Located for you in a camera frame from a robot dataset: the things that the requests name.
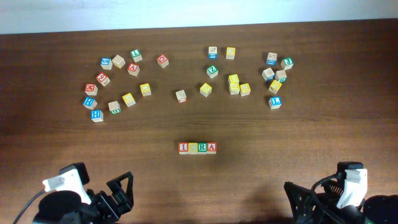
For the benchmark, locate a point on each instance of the wooden block green side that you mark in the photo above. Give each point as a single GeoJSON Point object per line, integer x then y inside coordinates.
{"type": "Point", "coordinates": [280, 76]}

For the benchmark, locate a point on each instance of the red letter M block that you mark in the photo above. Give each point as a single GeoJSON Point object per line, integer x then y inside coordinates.
{"type": "Point", "coordinates": [91, 89]}

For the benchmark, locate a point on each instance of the yellow framed wooden block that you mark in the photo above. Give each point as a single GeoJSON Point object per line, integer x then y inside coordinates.
{"type": "Point", "coordinates": [145, 89]}

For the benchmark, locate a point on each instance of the red letter Q block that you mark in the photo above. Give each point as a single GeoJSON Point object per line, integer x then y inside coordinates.
{"type": "Point", "coordinates": [163, 61]}

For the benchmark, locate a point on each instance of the red number 6 block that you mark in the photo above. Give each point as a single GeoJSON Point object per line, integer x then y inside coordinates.
{"type": "Point", "coordinates": [103, 79]}

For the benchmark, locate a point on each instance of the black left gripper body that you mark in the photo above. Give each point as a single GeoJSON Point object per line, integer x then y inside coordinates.
{"type": "Point", "coordinates": [104, 211]}

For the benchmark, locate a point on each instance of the yellow block lower centre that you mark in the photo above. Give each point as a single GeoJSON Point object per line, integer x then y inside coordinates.
{"type": "Point", "coordinates": [234, 88]}

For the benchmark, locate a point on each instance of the yellow letter C block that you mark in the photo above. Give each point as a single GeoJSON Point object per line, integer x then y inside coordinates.
{"type": "Point", "coordinates": [193, 148]}

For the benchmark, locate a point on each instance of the yellow block mid centre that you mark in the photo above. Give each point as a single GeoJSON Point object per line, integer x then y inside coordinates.
{"type": "Point", "coordinates": [205, 90]}

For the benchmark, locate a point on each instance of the yellow block beside centre pair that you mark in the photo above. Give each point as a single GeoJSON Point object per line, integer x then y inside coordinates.
{"type": "Point", "coordinates": [245, 89]}

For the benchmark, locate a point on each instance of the red letter a block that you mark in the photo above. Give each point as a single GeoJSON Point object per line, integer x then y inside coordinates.
{"type": "Point", "coordinates": [133, 69]}
{"type": "Point", "coordinates": [211, 147]}

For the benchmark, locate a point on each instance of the blue letter H block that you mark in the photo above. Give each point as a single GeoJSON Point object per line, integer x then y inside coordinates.
{"type": "Point", "coordinates": [97, 116]}

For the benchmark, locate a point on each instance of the blue letter L block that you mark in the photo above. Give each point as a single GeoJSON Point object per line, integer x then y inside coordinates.
{"type": "Point", "coordinates": [275, 102]}

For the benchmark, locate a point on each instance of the green letter J block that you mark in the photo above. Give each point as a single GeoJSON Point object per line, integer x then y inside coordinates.
{"type": "Point", "coordinates": [287, 63]}

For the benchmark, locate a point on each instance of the green letter L block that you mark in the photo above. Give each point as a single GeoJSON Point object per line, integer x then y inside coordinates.
{"type": "Point", "coordinates": [136, 55]}

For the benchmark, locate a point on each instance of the wooden H block blue side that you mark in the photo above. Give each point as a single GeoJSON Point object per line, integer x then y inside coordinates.
{"type": "Point", "coordinates": [271, 58]}

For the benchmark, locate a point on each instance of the yellow block top row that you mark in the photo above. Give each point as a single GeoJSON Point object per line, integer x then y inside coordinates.
{"type": "Point", "coordinates": [230, 53]}

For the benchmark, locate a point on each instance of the green letter R block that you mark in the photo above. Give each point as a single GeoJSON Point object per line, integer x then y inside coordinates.
{"type": "Point", "coordinates": [202, 148]}

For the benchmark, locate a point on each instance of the blue letter G block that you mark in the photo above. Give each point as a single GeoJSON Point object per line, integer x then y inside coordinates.
{"type": "Point", "coordinates": [106, 63]}

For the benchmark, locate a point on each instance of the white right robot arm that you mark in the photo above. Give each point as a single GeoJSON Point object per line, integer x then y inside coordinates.
{"type": "Point", "coordinates": [376, 209]}

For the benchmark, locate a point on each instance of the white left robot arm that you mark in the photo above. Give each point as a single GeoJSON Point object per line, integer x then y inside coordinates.
{"type": "Point", "coordinates": [66, 207]}

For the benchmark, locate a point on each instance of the wooden block blue edge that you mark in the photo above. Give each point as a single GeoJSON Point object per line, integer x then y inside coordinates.
{"type": "Point", "coordinates": [268, 74]}

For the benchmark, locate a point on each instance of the plain wooden K block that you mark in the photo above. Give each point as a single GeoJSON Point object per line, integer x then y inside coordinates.
{"type": "Point", "coordinates": [114, 107]}

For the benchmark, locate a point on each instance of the yellow block upper centre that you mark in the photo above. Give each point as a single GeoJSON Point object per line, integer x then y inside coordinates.
{"type": "Point", "coordinates": [233, 79]}

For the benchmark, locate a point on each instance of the yellow block right cluster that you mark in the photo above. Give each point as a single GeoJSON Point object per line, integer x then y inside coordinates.
{"type": "Point", "coordinates": [275, 86]}

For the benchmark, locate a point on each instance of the green letter Z block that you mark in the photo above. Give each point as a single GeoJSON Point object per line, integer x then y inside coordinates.
{"type": "Point", "coordinates": [212, 71]}

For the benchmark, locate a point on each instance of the plain wooden block top left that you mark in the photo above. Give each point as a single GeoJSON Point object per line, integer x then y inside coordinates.
{"type": "Point", "coordinates": [118, 61]}

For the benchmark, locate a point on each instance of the yellow letter G block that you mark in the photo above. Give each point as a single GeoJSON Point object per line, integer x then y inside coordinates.
{"type": "Point", "coordinates": [128, 99]}

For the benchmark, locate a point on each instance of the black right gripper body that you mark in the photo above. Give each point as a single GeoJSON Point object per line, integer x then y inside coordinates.
{"type": "Point", "coordinates": [329, 213]}

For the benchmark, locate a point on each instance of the red letter I block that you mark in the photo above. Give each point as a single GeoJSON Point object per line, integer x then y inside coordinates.
{"type": "Point", "coordinates": [183, 148]}

